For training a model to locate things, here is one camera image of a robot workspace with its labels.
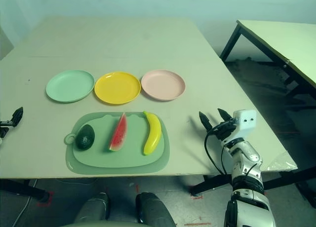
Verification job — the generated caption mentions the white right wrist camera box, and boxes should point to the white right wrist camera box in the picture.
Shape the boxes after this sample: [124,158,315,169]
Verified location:
[223,109,257,146]

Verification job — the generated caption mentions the grey robot left leg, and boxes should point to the grey robot left leg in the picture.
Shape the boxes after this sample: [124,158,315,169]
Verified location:
[74,192,111,224]

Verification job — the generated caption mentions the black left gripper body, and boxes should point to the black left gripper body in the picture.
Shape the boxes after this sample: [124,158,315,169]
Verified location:
[0,120,12,139]

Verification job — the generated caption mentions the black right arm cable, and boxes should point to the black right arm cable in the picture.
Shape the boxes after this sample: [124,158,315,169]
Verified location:
[204,128,229,175]

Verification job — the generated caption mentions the pink plastic plate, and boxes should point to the pink plastic plate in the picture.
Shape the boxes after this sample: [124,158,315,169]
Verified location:
[141,69,186,102]

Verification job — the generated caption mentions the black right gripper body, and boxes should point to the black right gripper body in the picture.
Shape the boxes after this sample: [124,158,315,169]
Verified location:
[209,119,237,142]

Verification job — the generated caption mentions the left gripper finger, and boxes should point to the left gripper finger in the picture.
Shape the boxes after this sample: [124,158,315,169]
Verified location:
[11,106,24,128]

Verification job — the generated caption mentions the black table base frame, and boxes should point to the black table base frame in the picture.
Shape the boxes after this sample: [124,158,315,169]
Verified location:
[190,171,316,205]

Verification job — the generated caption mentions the yellow plastic plate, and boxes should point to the yellow plastic plate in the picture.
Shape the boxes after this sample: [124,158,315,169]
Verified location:
[94,71,142,105]

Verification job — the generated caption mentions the green plastic plate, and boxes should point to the green plastic plate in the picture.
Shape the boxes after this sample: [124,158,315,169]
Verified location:
[45,69,95,104]

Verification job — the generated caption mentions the side table with black legs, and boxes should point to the side table with black legs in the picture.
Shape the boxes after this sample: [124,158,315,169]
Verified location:
[219,19,316,109]

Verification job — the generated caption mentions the green cutting board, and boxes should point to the green cutting board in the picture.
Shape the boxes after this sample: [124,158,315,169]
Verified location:
[64,111,170,175]

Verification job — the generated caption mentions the grey robot right leg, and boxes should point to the grey robot right leg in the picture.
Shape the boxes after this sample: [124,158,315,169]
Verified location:
[135,191,177,227]

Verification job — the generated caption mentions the grey robot torso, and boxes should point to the grey robot torso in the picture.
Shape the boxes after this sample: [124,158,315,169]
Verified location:
[61,219,139,227]

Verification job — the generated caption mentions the clear plastic bag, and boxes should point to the clear plastic bag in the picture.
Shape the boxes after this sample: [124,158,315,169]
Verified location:
[268,151,298,172]

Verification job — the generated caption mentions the dark green avocado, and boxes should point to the dark green avocado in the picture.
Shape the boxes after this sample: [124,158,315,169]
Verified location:
[75,124,95,151]

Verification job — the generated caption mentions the grey robot leg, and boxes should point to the grey robot leg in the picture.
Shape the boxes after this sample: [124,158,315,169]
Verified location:
[74,192,111,224]
[135,191,177,227]

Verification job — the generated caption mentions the yellow banana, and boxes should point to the yellow banana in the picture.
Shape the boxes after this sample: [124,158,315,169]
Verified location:
[143,111,162,155]

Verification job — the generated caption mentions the white floor cable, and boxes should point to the white floor cable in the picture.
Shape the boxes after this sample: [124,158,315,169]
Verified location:
[14,180,38,227]

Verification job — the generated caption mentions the black table base bar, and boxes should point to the black table base bar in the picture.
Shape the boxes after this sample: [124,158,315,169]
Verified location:
[0,179,49,203]

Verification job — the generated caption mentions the red watermelon slice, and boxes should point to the red watermelon slice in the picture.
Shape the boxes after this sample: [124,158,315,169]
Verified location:
[109,112,128,153]

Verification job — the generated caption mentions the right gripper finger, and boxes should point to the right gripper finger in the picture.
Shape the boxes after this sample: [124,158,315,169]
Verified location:
[198,111,213,132]
[217,108,233,123]

